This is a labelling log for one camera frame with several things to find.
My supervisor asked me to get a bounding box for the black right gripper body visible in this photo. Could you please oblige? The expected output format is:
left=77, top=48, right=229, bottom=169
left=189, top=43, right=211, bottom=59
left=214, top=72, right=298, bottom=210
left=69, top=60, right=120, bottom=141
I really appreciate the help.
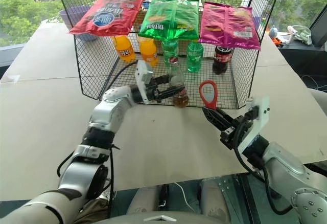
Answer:
left=220, top=115, right=253, bottom=151

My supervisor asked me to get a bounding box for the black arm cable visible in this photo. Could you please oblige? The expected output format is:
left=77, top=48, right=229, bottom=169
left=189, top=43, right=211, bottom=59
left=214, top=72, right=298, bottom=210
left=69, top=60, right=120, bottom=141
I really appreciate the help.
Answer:
left=233, top=121, right=294, bottom=216
left=56, top=60, right=140, bottom=199

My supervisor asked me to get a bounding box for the orange soda plastic bottle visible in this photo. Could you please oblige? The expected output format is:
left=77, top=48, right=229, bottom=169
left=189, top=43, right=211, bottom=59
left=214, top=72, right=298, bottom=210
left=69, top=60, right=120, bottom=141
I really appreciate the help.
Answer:
left=137, top=36, right=159, bottom=68
left=111, top=35, right=136, bottom=63

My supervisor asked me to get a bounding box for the black side bench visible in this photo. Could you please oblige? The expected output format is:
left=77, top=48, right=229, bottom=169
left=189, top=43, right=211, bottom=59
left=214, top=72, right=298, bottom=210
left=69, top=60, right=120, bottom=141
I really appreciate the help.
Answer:
left=277, top=39, right=327, bottom=82

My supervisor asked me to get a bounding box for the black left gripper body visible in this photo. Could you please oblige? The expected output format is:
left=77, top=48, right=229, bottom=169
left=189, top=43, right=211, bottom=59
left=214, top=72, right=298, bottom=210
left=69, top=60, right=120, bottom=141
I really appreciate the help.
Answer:
left=146, top=76, right=165, bottom=104

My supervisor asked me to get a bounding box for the light grey robot thigh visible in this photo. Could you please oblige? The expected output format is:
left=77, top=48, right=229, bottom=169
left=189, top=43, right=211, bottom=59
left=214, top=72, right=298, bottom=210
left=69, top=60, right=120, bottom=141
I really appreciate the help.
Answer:
left=127, top=186, right=160, bottom=216
left=199, top=179, right=230, bottom=217

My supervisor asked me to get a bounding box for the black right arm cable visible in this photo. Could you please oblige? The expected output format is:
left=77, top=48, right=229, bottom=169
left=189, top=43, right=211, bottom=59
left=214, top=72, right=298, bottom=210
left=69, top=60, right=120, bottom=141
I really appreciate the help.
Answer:
left=233, top=121, right=294, bottom=216

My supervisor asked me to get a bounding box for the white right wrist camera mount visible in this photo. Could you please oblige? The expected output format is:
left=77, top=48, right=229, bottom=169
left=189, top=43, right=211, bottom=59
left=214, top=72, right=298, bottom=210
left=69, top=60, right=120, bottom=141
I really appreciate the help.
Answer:
left=236, top=96, right=271, bottom=156

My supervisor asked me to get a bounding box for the dark cola plastic bottle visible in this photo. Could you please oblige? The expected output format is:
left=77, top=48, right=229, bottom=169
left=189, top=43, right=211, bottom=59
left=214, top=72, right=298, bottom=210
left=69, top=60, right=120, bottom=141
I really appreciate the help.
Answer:
left=212, top=45, right=233, bottom=76

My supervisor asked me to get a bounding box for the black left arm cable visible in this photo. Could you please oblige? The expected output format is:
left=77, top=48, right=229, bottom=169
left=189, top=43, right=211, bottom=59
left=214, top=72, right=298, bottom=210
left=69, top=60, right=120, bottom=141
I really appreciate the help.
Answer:
left=56, top=60, right=140, bottom=199

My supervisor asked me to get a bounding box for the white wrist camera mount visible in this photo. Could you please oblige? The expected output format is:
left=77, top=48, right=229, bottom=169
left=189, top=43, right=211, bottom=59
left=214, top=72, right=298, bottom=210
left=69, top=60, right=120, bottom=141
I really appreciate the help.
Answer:
left=236, top=96, right=271, bottom=156
left=134, top=60, right=155, bottom=105

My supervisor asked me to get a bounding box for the magenta chip bag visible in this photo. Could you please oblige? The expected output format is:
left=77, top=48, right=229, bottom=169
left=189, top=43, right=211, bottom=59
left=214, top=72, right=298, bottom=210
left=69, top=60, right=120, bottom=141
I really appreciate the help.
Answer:
left=198, top=2, right=261, bottom=50

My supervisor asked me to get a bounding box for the green soda plastic bottle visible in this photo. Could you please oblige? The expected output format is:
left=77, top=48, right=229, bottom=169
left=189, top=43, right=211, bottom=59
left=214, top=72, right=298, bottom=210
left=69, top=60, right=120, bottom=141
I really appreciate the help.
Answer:
left=186, top=40, right=204, bottom=74
left=161, top=39, right=180, bottom=69

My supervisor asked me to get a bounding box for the black wire mesh rack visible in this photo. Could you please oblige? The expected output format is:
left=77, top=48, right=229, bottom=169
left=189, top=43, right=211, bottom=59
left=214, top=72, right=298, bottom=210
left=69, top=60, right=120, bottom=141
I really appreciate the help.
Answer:
left=52, top=0, right=284, bottom=110

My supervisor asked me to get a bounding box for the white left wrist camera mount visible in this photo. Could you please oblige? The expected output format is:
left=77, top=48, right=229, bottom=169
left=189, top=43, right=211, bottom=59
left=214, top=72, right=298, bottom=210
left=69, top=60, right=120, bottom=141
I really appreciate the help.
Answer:
left=134, top=60, right=155, bottom=105

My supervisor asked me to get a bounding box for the green chip bag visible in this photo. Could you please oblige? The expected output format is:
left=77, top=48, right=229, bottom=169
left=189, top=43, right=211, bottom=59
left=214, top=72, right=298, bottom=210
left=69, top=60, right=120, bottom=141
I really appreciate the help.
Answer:
left=138, top=0, right=200, bottom=41

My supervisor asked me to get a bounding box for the purple plastic bucket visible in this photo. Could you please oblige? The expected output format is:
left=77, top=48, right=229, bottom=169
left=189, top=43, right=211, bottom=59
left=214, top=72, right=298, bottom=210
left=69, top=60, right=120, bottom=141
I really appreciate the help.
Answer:
left=58, top=6, right=98, bottom=42

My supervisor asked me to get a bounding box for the white green crumpled bag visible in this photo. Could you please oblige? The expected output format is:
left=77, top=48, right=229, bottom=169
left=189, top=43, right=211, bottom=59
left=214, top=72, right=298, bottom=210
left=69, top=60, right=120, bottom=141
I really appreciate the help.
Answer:
left=287, top=25, right=313, bottom=46

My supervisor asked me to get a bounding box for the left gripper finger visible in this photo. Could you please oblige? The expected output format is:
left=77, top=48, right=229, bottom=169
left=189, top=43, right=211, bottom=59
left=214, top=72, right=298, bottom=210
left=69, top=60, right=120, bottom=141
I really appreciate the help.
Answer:
left=157, top=86, right=186, bottom=100
left=153, top=73, right=172, bottom=85

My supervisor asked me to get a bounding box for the brown glass bottle red cap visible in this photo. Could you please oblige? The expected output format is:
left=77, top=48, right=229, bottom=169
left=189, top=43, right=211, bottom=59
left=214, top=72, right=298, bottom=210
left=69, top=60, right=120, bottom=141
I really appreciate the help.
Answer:
left=168, top=59, right=190, bottom=109

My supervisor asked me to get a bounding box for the red chip bag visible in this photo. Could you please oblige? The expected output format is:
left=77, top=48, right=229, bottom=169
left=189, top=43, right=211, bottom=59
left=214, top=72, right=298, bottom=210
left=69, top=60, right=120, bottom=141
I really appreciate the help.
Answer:
left=68, top=0, right=147, bottom=37

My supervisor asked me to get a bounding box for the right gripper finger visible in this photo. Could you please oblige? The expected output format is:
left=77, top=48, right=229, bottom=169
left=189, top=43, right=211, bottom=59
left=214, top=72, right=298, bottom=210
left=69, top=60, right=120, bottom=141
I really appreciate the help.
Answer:
left=201, top=107, right=230, bottom=133
left=216, top=108, right=236, bottom=127

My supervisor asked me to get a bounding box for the thin white cable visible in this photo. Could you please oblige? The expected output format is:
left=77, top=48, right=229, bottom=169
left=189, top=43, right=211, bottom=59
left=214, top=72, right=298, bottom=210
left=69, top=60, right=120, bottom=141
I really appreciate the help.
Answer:
left=173, top=182, right=203, bottom=215

